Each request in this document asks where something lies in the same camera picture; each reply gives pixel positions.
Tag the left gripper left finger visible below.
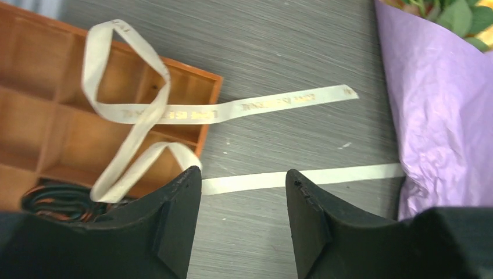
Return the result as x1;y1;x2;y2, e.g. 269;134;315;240
1;166;202;278

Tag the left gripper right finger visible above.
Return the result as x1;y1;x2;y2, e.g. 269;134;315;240
285;169;492;278

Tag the purple flower bouquet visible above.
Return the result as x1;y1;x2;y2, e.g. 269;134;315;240
375;1;492;219

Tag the cream ribbon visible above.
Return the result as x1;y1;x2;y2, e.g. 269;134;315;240
81;19;405;203

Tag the rolled dark fabric middle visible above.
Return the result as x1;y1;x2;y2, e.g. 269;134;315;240
21;181;134;223

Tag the orange compartment tray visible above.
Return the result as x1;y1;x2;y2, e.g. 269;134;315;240
1;3;223;211

